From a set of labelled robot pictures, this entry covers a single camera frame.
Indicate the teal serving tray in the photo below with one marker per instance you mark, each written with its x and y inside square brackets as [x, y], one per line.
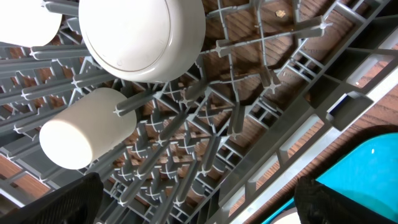
[367, 175]

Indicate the grey plastic bowl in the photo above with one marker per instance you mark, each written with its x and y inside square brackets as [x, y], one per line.
[143, 40]

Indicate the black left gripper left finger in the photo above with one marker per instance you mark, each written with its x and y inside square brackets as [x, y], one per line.
[77, 202]

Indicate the white paper cup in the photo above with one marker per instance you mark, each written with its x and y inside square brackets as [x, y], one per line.
[86, 130]

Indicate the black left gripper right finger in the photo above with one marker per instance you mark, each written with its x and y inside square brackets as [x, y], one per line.
[319, 204]

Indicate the small pink bowl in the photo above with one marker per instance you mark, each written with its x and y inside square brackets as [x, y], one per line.
[28, 23]

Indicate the grey dishwasher rack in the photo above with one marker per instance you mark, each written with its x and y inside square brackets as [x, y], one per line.
[275, 82]

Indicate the large white plate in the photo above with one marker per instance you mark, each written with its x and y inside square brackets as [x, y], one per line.
[287, 217]

